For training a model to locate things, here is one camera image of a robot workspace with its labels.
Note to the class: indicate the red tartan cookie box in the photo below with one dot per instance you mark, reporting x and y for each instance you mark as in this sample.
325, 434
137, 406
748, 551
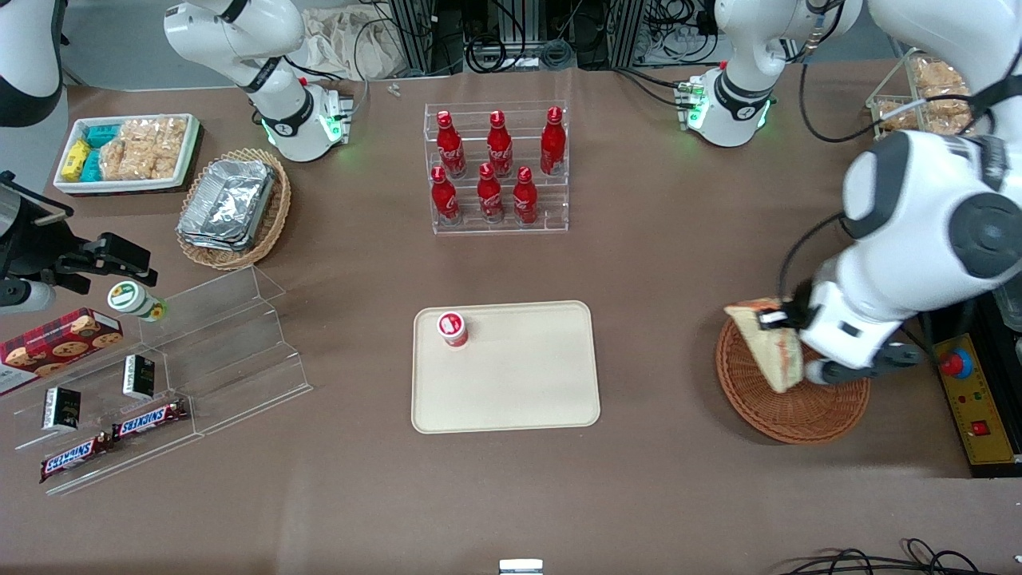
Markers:
56, 343

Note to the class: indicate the red cola bottle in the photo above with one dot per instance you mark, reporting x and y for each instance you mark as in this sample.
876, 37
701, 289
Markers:
524, 200
445, 200
500, 148
553, 144
490, 196
450, 148

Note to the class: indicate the oval light wicker basket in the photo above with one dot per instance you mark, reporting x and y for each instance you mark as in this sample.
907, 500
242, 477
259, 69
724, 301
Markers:
275, 220

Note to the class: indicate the clear acrylic bottle rack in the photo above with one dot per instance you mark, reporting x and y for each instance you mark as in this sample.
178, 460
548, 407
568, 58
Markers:
551, 216

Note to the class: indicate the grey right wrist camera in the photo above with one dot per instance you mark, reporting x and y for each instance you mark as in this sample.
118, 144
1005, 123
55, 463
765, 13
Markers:
28, 295

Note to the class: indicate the yellow snack pack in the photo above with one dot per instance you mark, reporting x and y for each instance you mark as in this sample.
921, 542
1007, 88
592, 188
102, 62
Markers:
76, 160

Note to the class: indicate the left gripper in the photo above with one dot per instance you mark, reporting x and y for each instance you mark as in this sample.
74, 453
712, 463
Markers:
792, 311

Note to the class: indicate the clear rice cracker bag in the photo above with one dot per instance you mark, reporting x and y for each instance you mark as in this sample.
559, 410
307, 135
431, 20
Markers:
116, 160
160, 144

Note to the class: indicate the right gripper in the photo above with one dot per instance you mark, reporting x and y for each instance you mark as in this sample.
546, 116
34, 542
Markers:
33, 237

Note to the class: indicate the aluminium equipment rack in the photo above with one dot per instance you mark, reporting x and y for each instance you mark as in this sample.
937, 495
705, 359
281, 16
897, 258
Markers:
519, 32

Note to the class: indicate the beige plastic tray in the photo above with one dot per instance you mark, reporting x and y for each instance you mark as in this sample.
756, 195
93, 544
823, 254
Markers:
511, 383

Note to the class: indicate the aluminium foil tray stack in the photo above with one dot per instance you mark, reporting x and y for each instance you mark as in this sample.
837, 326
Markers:
227, 204

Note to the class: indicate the yellow control box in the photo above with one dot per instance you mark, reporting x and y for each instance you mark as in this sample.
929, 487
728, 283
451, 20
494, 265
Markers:
986, 435

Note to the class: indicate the white cup with red lid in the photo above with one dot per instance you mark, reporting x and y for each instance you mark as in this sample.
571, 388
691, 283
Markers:
453, 329

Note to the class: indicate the beige cloth bag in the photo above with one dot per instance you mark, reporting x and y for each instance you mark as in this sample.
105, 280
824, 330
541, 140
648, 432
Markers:
343, 44

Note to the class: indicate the white bottle with green lid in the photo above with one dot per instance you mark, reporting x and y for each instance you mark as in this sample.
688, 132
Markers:
132, 300

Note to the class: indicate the round brown wicker basket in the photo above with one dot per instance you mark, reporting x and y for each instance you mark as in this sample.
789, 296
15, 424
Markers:
790, 415

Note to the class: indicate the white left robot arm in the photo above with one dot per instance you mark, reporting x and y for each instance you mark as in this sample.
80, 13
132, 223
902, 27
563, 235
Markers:
918, 239

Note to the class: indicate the Snickers chocolate bar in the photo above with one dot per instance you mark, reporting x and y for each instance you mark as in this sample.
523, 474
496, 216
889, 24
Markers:
76, 457
150, 420

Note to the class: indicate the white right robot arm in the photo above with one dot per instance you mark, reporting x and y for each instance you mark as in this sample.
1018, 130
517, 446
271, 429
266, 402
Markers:
275, 108

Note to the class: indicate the clear acrylic tiered stand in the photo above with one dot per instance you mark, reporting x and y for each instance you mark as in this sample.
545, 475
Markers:
239, 351

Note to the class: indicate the triangle sandwich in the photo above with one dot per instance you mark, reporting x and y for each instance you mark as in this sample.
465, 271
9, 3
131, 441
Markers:
770, 351

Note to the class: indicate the teal snack pack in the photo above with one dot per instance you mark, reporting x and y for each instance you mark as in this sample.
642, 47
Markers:
92, 166
102, 135

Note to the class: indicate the white rectangular snack tray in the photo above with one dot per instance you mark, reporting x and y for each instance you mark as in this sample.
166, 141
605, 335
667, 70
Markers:
128, 185

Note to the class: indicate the small black box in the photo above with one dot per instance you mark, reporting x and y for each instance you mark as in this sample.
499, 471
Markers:
139, 377
61, 409

